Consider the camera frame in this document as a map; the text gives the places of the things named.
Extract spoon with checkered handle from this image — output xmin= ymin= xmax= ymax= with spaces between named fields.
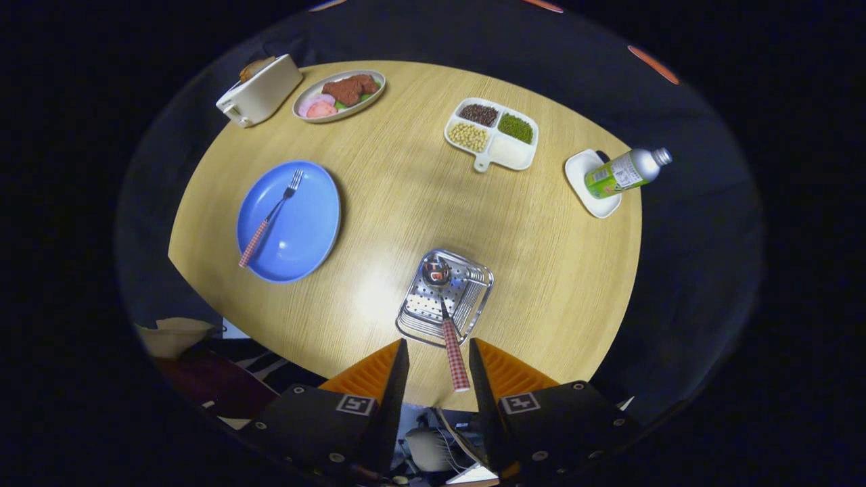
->
xmin=421 ymin=256 xmax=471 ymax=393

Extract oval grey food plate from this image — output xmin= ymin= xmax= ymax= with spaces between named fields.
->
xmin=292 ymin=70 xmax=386 ymax=124

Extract cream cloth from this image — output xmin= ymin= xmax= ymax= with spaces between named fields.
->
xmin=135 ymin=317 xmax=217 ymax=359

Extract white rounded object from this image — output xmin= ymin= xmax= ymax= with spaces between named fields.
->
xmin=405 ymin=427 xmax=461 ymax=473

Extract dark red beans pile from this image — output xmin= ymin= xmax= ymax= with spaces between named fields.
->
xmin=460 ymin=103 xmax=500 ymax=127

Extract silver green label bottle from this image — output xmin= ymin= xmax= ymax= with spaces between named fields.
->
xmin=585 ymin=147 xmax=673 ymax=200

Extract white square coaster tray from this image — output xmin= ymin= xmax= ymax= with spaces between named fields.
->
xmin=564 ymin=149 xmax=622 ymax=219

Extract blue round plate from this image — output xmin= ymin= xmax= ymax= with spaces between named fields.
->
xmin=235 ymin=160 xmax=342 ymax=283

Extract dark red cloth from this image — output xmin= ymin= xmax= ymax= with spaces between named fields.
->
xmin=156 ymin=348 xmax=278 ymax=420

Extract pink ham slices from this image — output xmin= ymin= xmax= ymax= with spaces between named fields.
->
xmin=299 ymin=93 xmax=339 ymax=120

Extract fork with checkered handle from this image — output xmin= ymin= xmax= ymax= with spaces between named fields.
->
xmin=238 ymin=169 xmax=304 ymax=269

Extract white divided dish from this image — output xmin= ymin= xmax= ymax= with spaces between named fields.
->
xmin=444 ymin=97 xmax=540 ymax=173

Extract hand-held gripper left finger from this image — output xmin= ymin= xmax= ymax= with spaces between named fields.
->
xmin=240 ymin=338 xmax=411 ymax=482

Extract brown meat steak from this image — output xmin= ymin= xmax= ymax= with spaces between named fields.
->
xmin=321 ymin=74 xmax=380 ymax=107

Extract toasted bread slice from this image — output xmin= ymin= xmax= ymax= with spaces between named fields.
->
xmin=240 ymin=56 xmax=277 ymax=83

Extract yellow soybeans pile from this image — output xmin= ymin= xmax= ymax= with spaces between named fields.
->
xmin=449 ymin=122 xmax=489 ymax=153

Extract metal drainer basket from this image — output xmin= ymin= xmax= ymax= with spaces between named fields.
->
xmin=396 ymin=248 xmax=495 ymax=348

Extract cream white toaster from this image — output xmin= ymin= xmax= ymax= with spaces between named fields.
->
xmin=216 ymin=54 xmax=304 ymax=129

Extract green mung beans pile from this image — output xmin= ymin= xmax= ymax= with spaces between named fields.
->
xmin=499 ymin=113 xmax=534 ymax=144

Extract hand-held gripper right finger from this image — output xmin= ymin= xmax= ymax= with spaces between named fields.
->
xmin=468 ymin=338 xmax=640 ymax=482

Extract black white striped cloth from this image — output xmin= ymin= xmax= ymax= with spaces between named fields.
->
xmin=223 ymin=338 xmax=325 ymax=393

